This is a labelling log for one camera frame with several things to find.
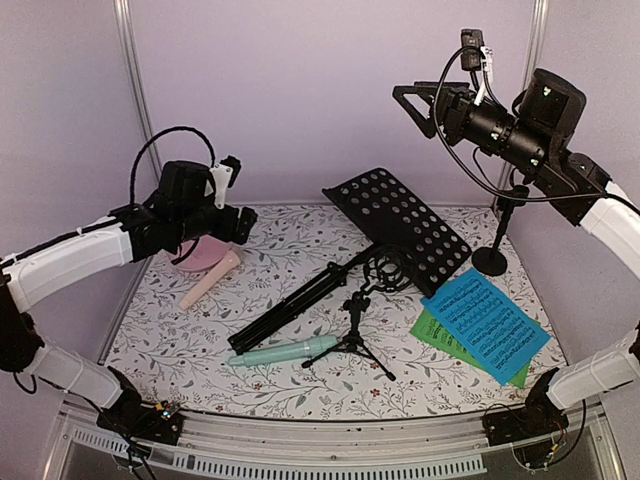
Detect front metal rail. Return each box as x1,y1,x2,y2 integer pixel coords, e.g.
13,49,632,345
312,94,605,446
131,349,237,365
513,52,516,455
43,402,627,479

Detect blue printed paper sheet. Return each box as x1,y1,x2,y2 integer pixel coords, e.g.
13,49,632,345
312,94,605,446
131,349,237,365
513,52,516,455
422,268,550,386

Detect metal frame post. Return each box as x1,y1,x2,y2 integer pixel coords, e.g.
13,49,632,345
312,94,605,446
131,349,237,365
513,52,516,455
112,0,171,201
492,0,549,211

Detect black braided left cable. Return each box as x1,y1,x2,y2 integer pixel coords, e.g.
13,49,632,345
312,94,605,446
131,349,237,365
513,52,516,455
128,126,219,206

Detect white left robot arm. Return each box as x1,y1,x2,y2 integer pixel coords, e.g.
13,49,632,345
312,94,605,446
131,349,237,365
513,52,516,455
1,156,257,434

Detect right metal frame post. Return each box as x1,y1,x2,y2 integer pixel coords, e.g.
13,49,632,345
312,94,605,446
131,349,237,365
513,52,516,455
492,0,549,211

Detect beige toy microphone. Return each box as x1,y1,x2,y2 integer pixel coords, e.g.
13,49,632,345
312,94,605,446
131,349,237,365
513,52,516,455
178,250,241,310

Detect pink round pad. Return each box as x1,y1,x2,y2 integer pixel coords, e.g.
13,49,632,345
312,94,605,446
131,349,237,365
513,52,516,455
175,236,231,273

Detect black small tripod mic stand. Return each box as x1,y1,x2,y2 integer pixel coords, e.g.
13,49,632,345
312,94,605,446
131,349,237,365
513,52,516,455
302,244,418,381

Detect black right cable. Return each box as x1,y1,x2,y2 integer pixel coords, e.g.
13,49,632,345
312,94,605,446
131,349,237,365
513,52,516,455
432,47,640,216

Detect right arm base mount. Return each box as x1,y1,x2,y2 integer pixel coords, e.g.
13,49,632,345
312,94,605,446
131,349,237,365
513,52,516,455
481,367,587,471

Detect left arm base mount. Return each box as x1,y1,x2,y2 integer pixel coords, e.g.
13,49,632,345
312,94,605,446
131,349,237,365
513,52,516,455
96,367,185,446

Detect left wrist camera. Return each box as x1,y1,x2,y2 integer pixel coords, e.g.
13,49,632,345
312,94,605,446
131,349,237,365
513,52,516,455
204,155,241,209

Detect mint green toy microphone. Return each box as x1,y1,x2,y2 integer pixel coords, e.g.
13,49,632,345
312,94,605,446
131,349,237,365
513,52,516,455
227,335,338,367

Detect floral patterned table mat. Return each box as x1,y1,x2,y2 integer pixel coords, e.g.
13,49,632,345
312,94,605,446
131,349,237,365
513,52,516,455
97,204,571,420

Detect black round-base mic stand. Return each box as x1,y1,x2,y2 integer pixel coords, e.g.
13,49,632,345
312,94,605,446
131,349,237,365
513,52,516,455
471,185,530,277

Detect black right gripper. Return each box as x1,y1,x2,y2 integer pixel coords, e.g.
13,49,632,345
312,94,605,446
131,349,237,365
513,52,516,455
392,81,550,174

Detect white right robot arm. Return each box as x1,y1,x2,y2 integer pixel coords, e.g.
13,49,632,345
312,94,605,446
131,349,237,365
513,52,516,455
392,69,639,436

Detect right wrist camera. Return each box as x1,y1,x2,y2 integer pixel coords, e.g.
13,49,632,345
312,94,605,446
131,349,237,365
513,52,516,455
458,28,496,106

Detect green paper sheet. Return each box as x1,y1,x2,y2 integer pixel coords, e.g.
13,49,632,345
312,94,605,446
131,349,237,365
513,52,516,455
409,304,531,389

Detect left metal frame post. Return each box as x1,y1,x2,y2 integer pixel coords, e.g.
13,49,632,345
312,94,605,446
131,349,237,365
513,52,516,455
112,0,171,201

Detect black tripod music stand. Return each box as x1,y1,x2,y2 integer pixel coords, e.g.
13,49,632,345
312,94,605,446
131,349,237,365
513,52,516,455
228,168,472,355

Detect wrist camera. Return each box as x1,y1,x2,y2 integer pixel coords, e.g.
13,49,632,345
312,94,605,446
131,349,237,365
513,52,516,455
204,155,241,209
458,28,496,106

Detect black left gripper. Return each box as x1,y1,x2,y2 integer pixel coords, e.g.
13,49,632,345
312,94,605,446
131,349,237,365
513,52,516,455
175,201,257,244

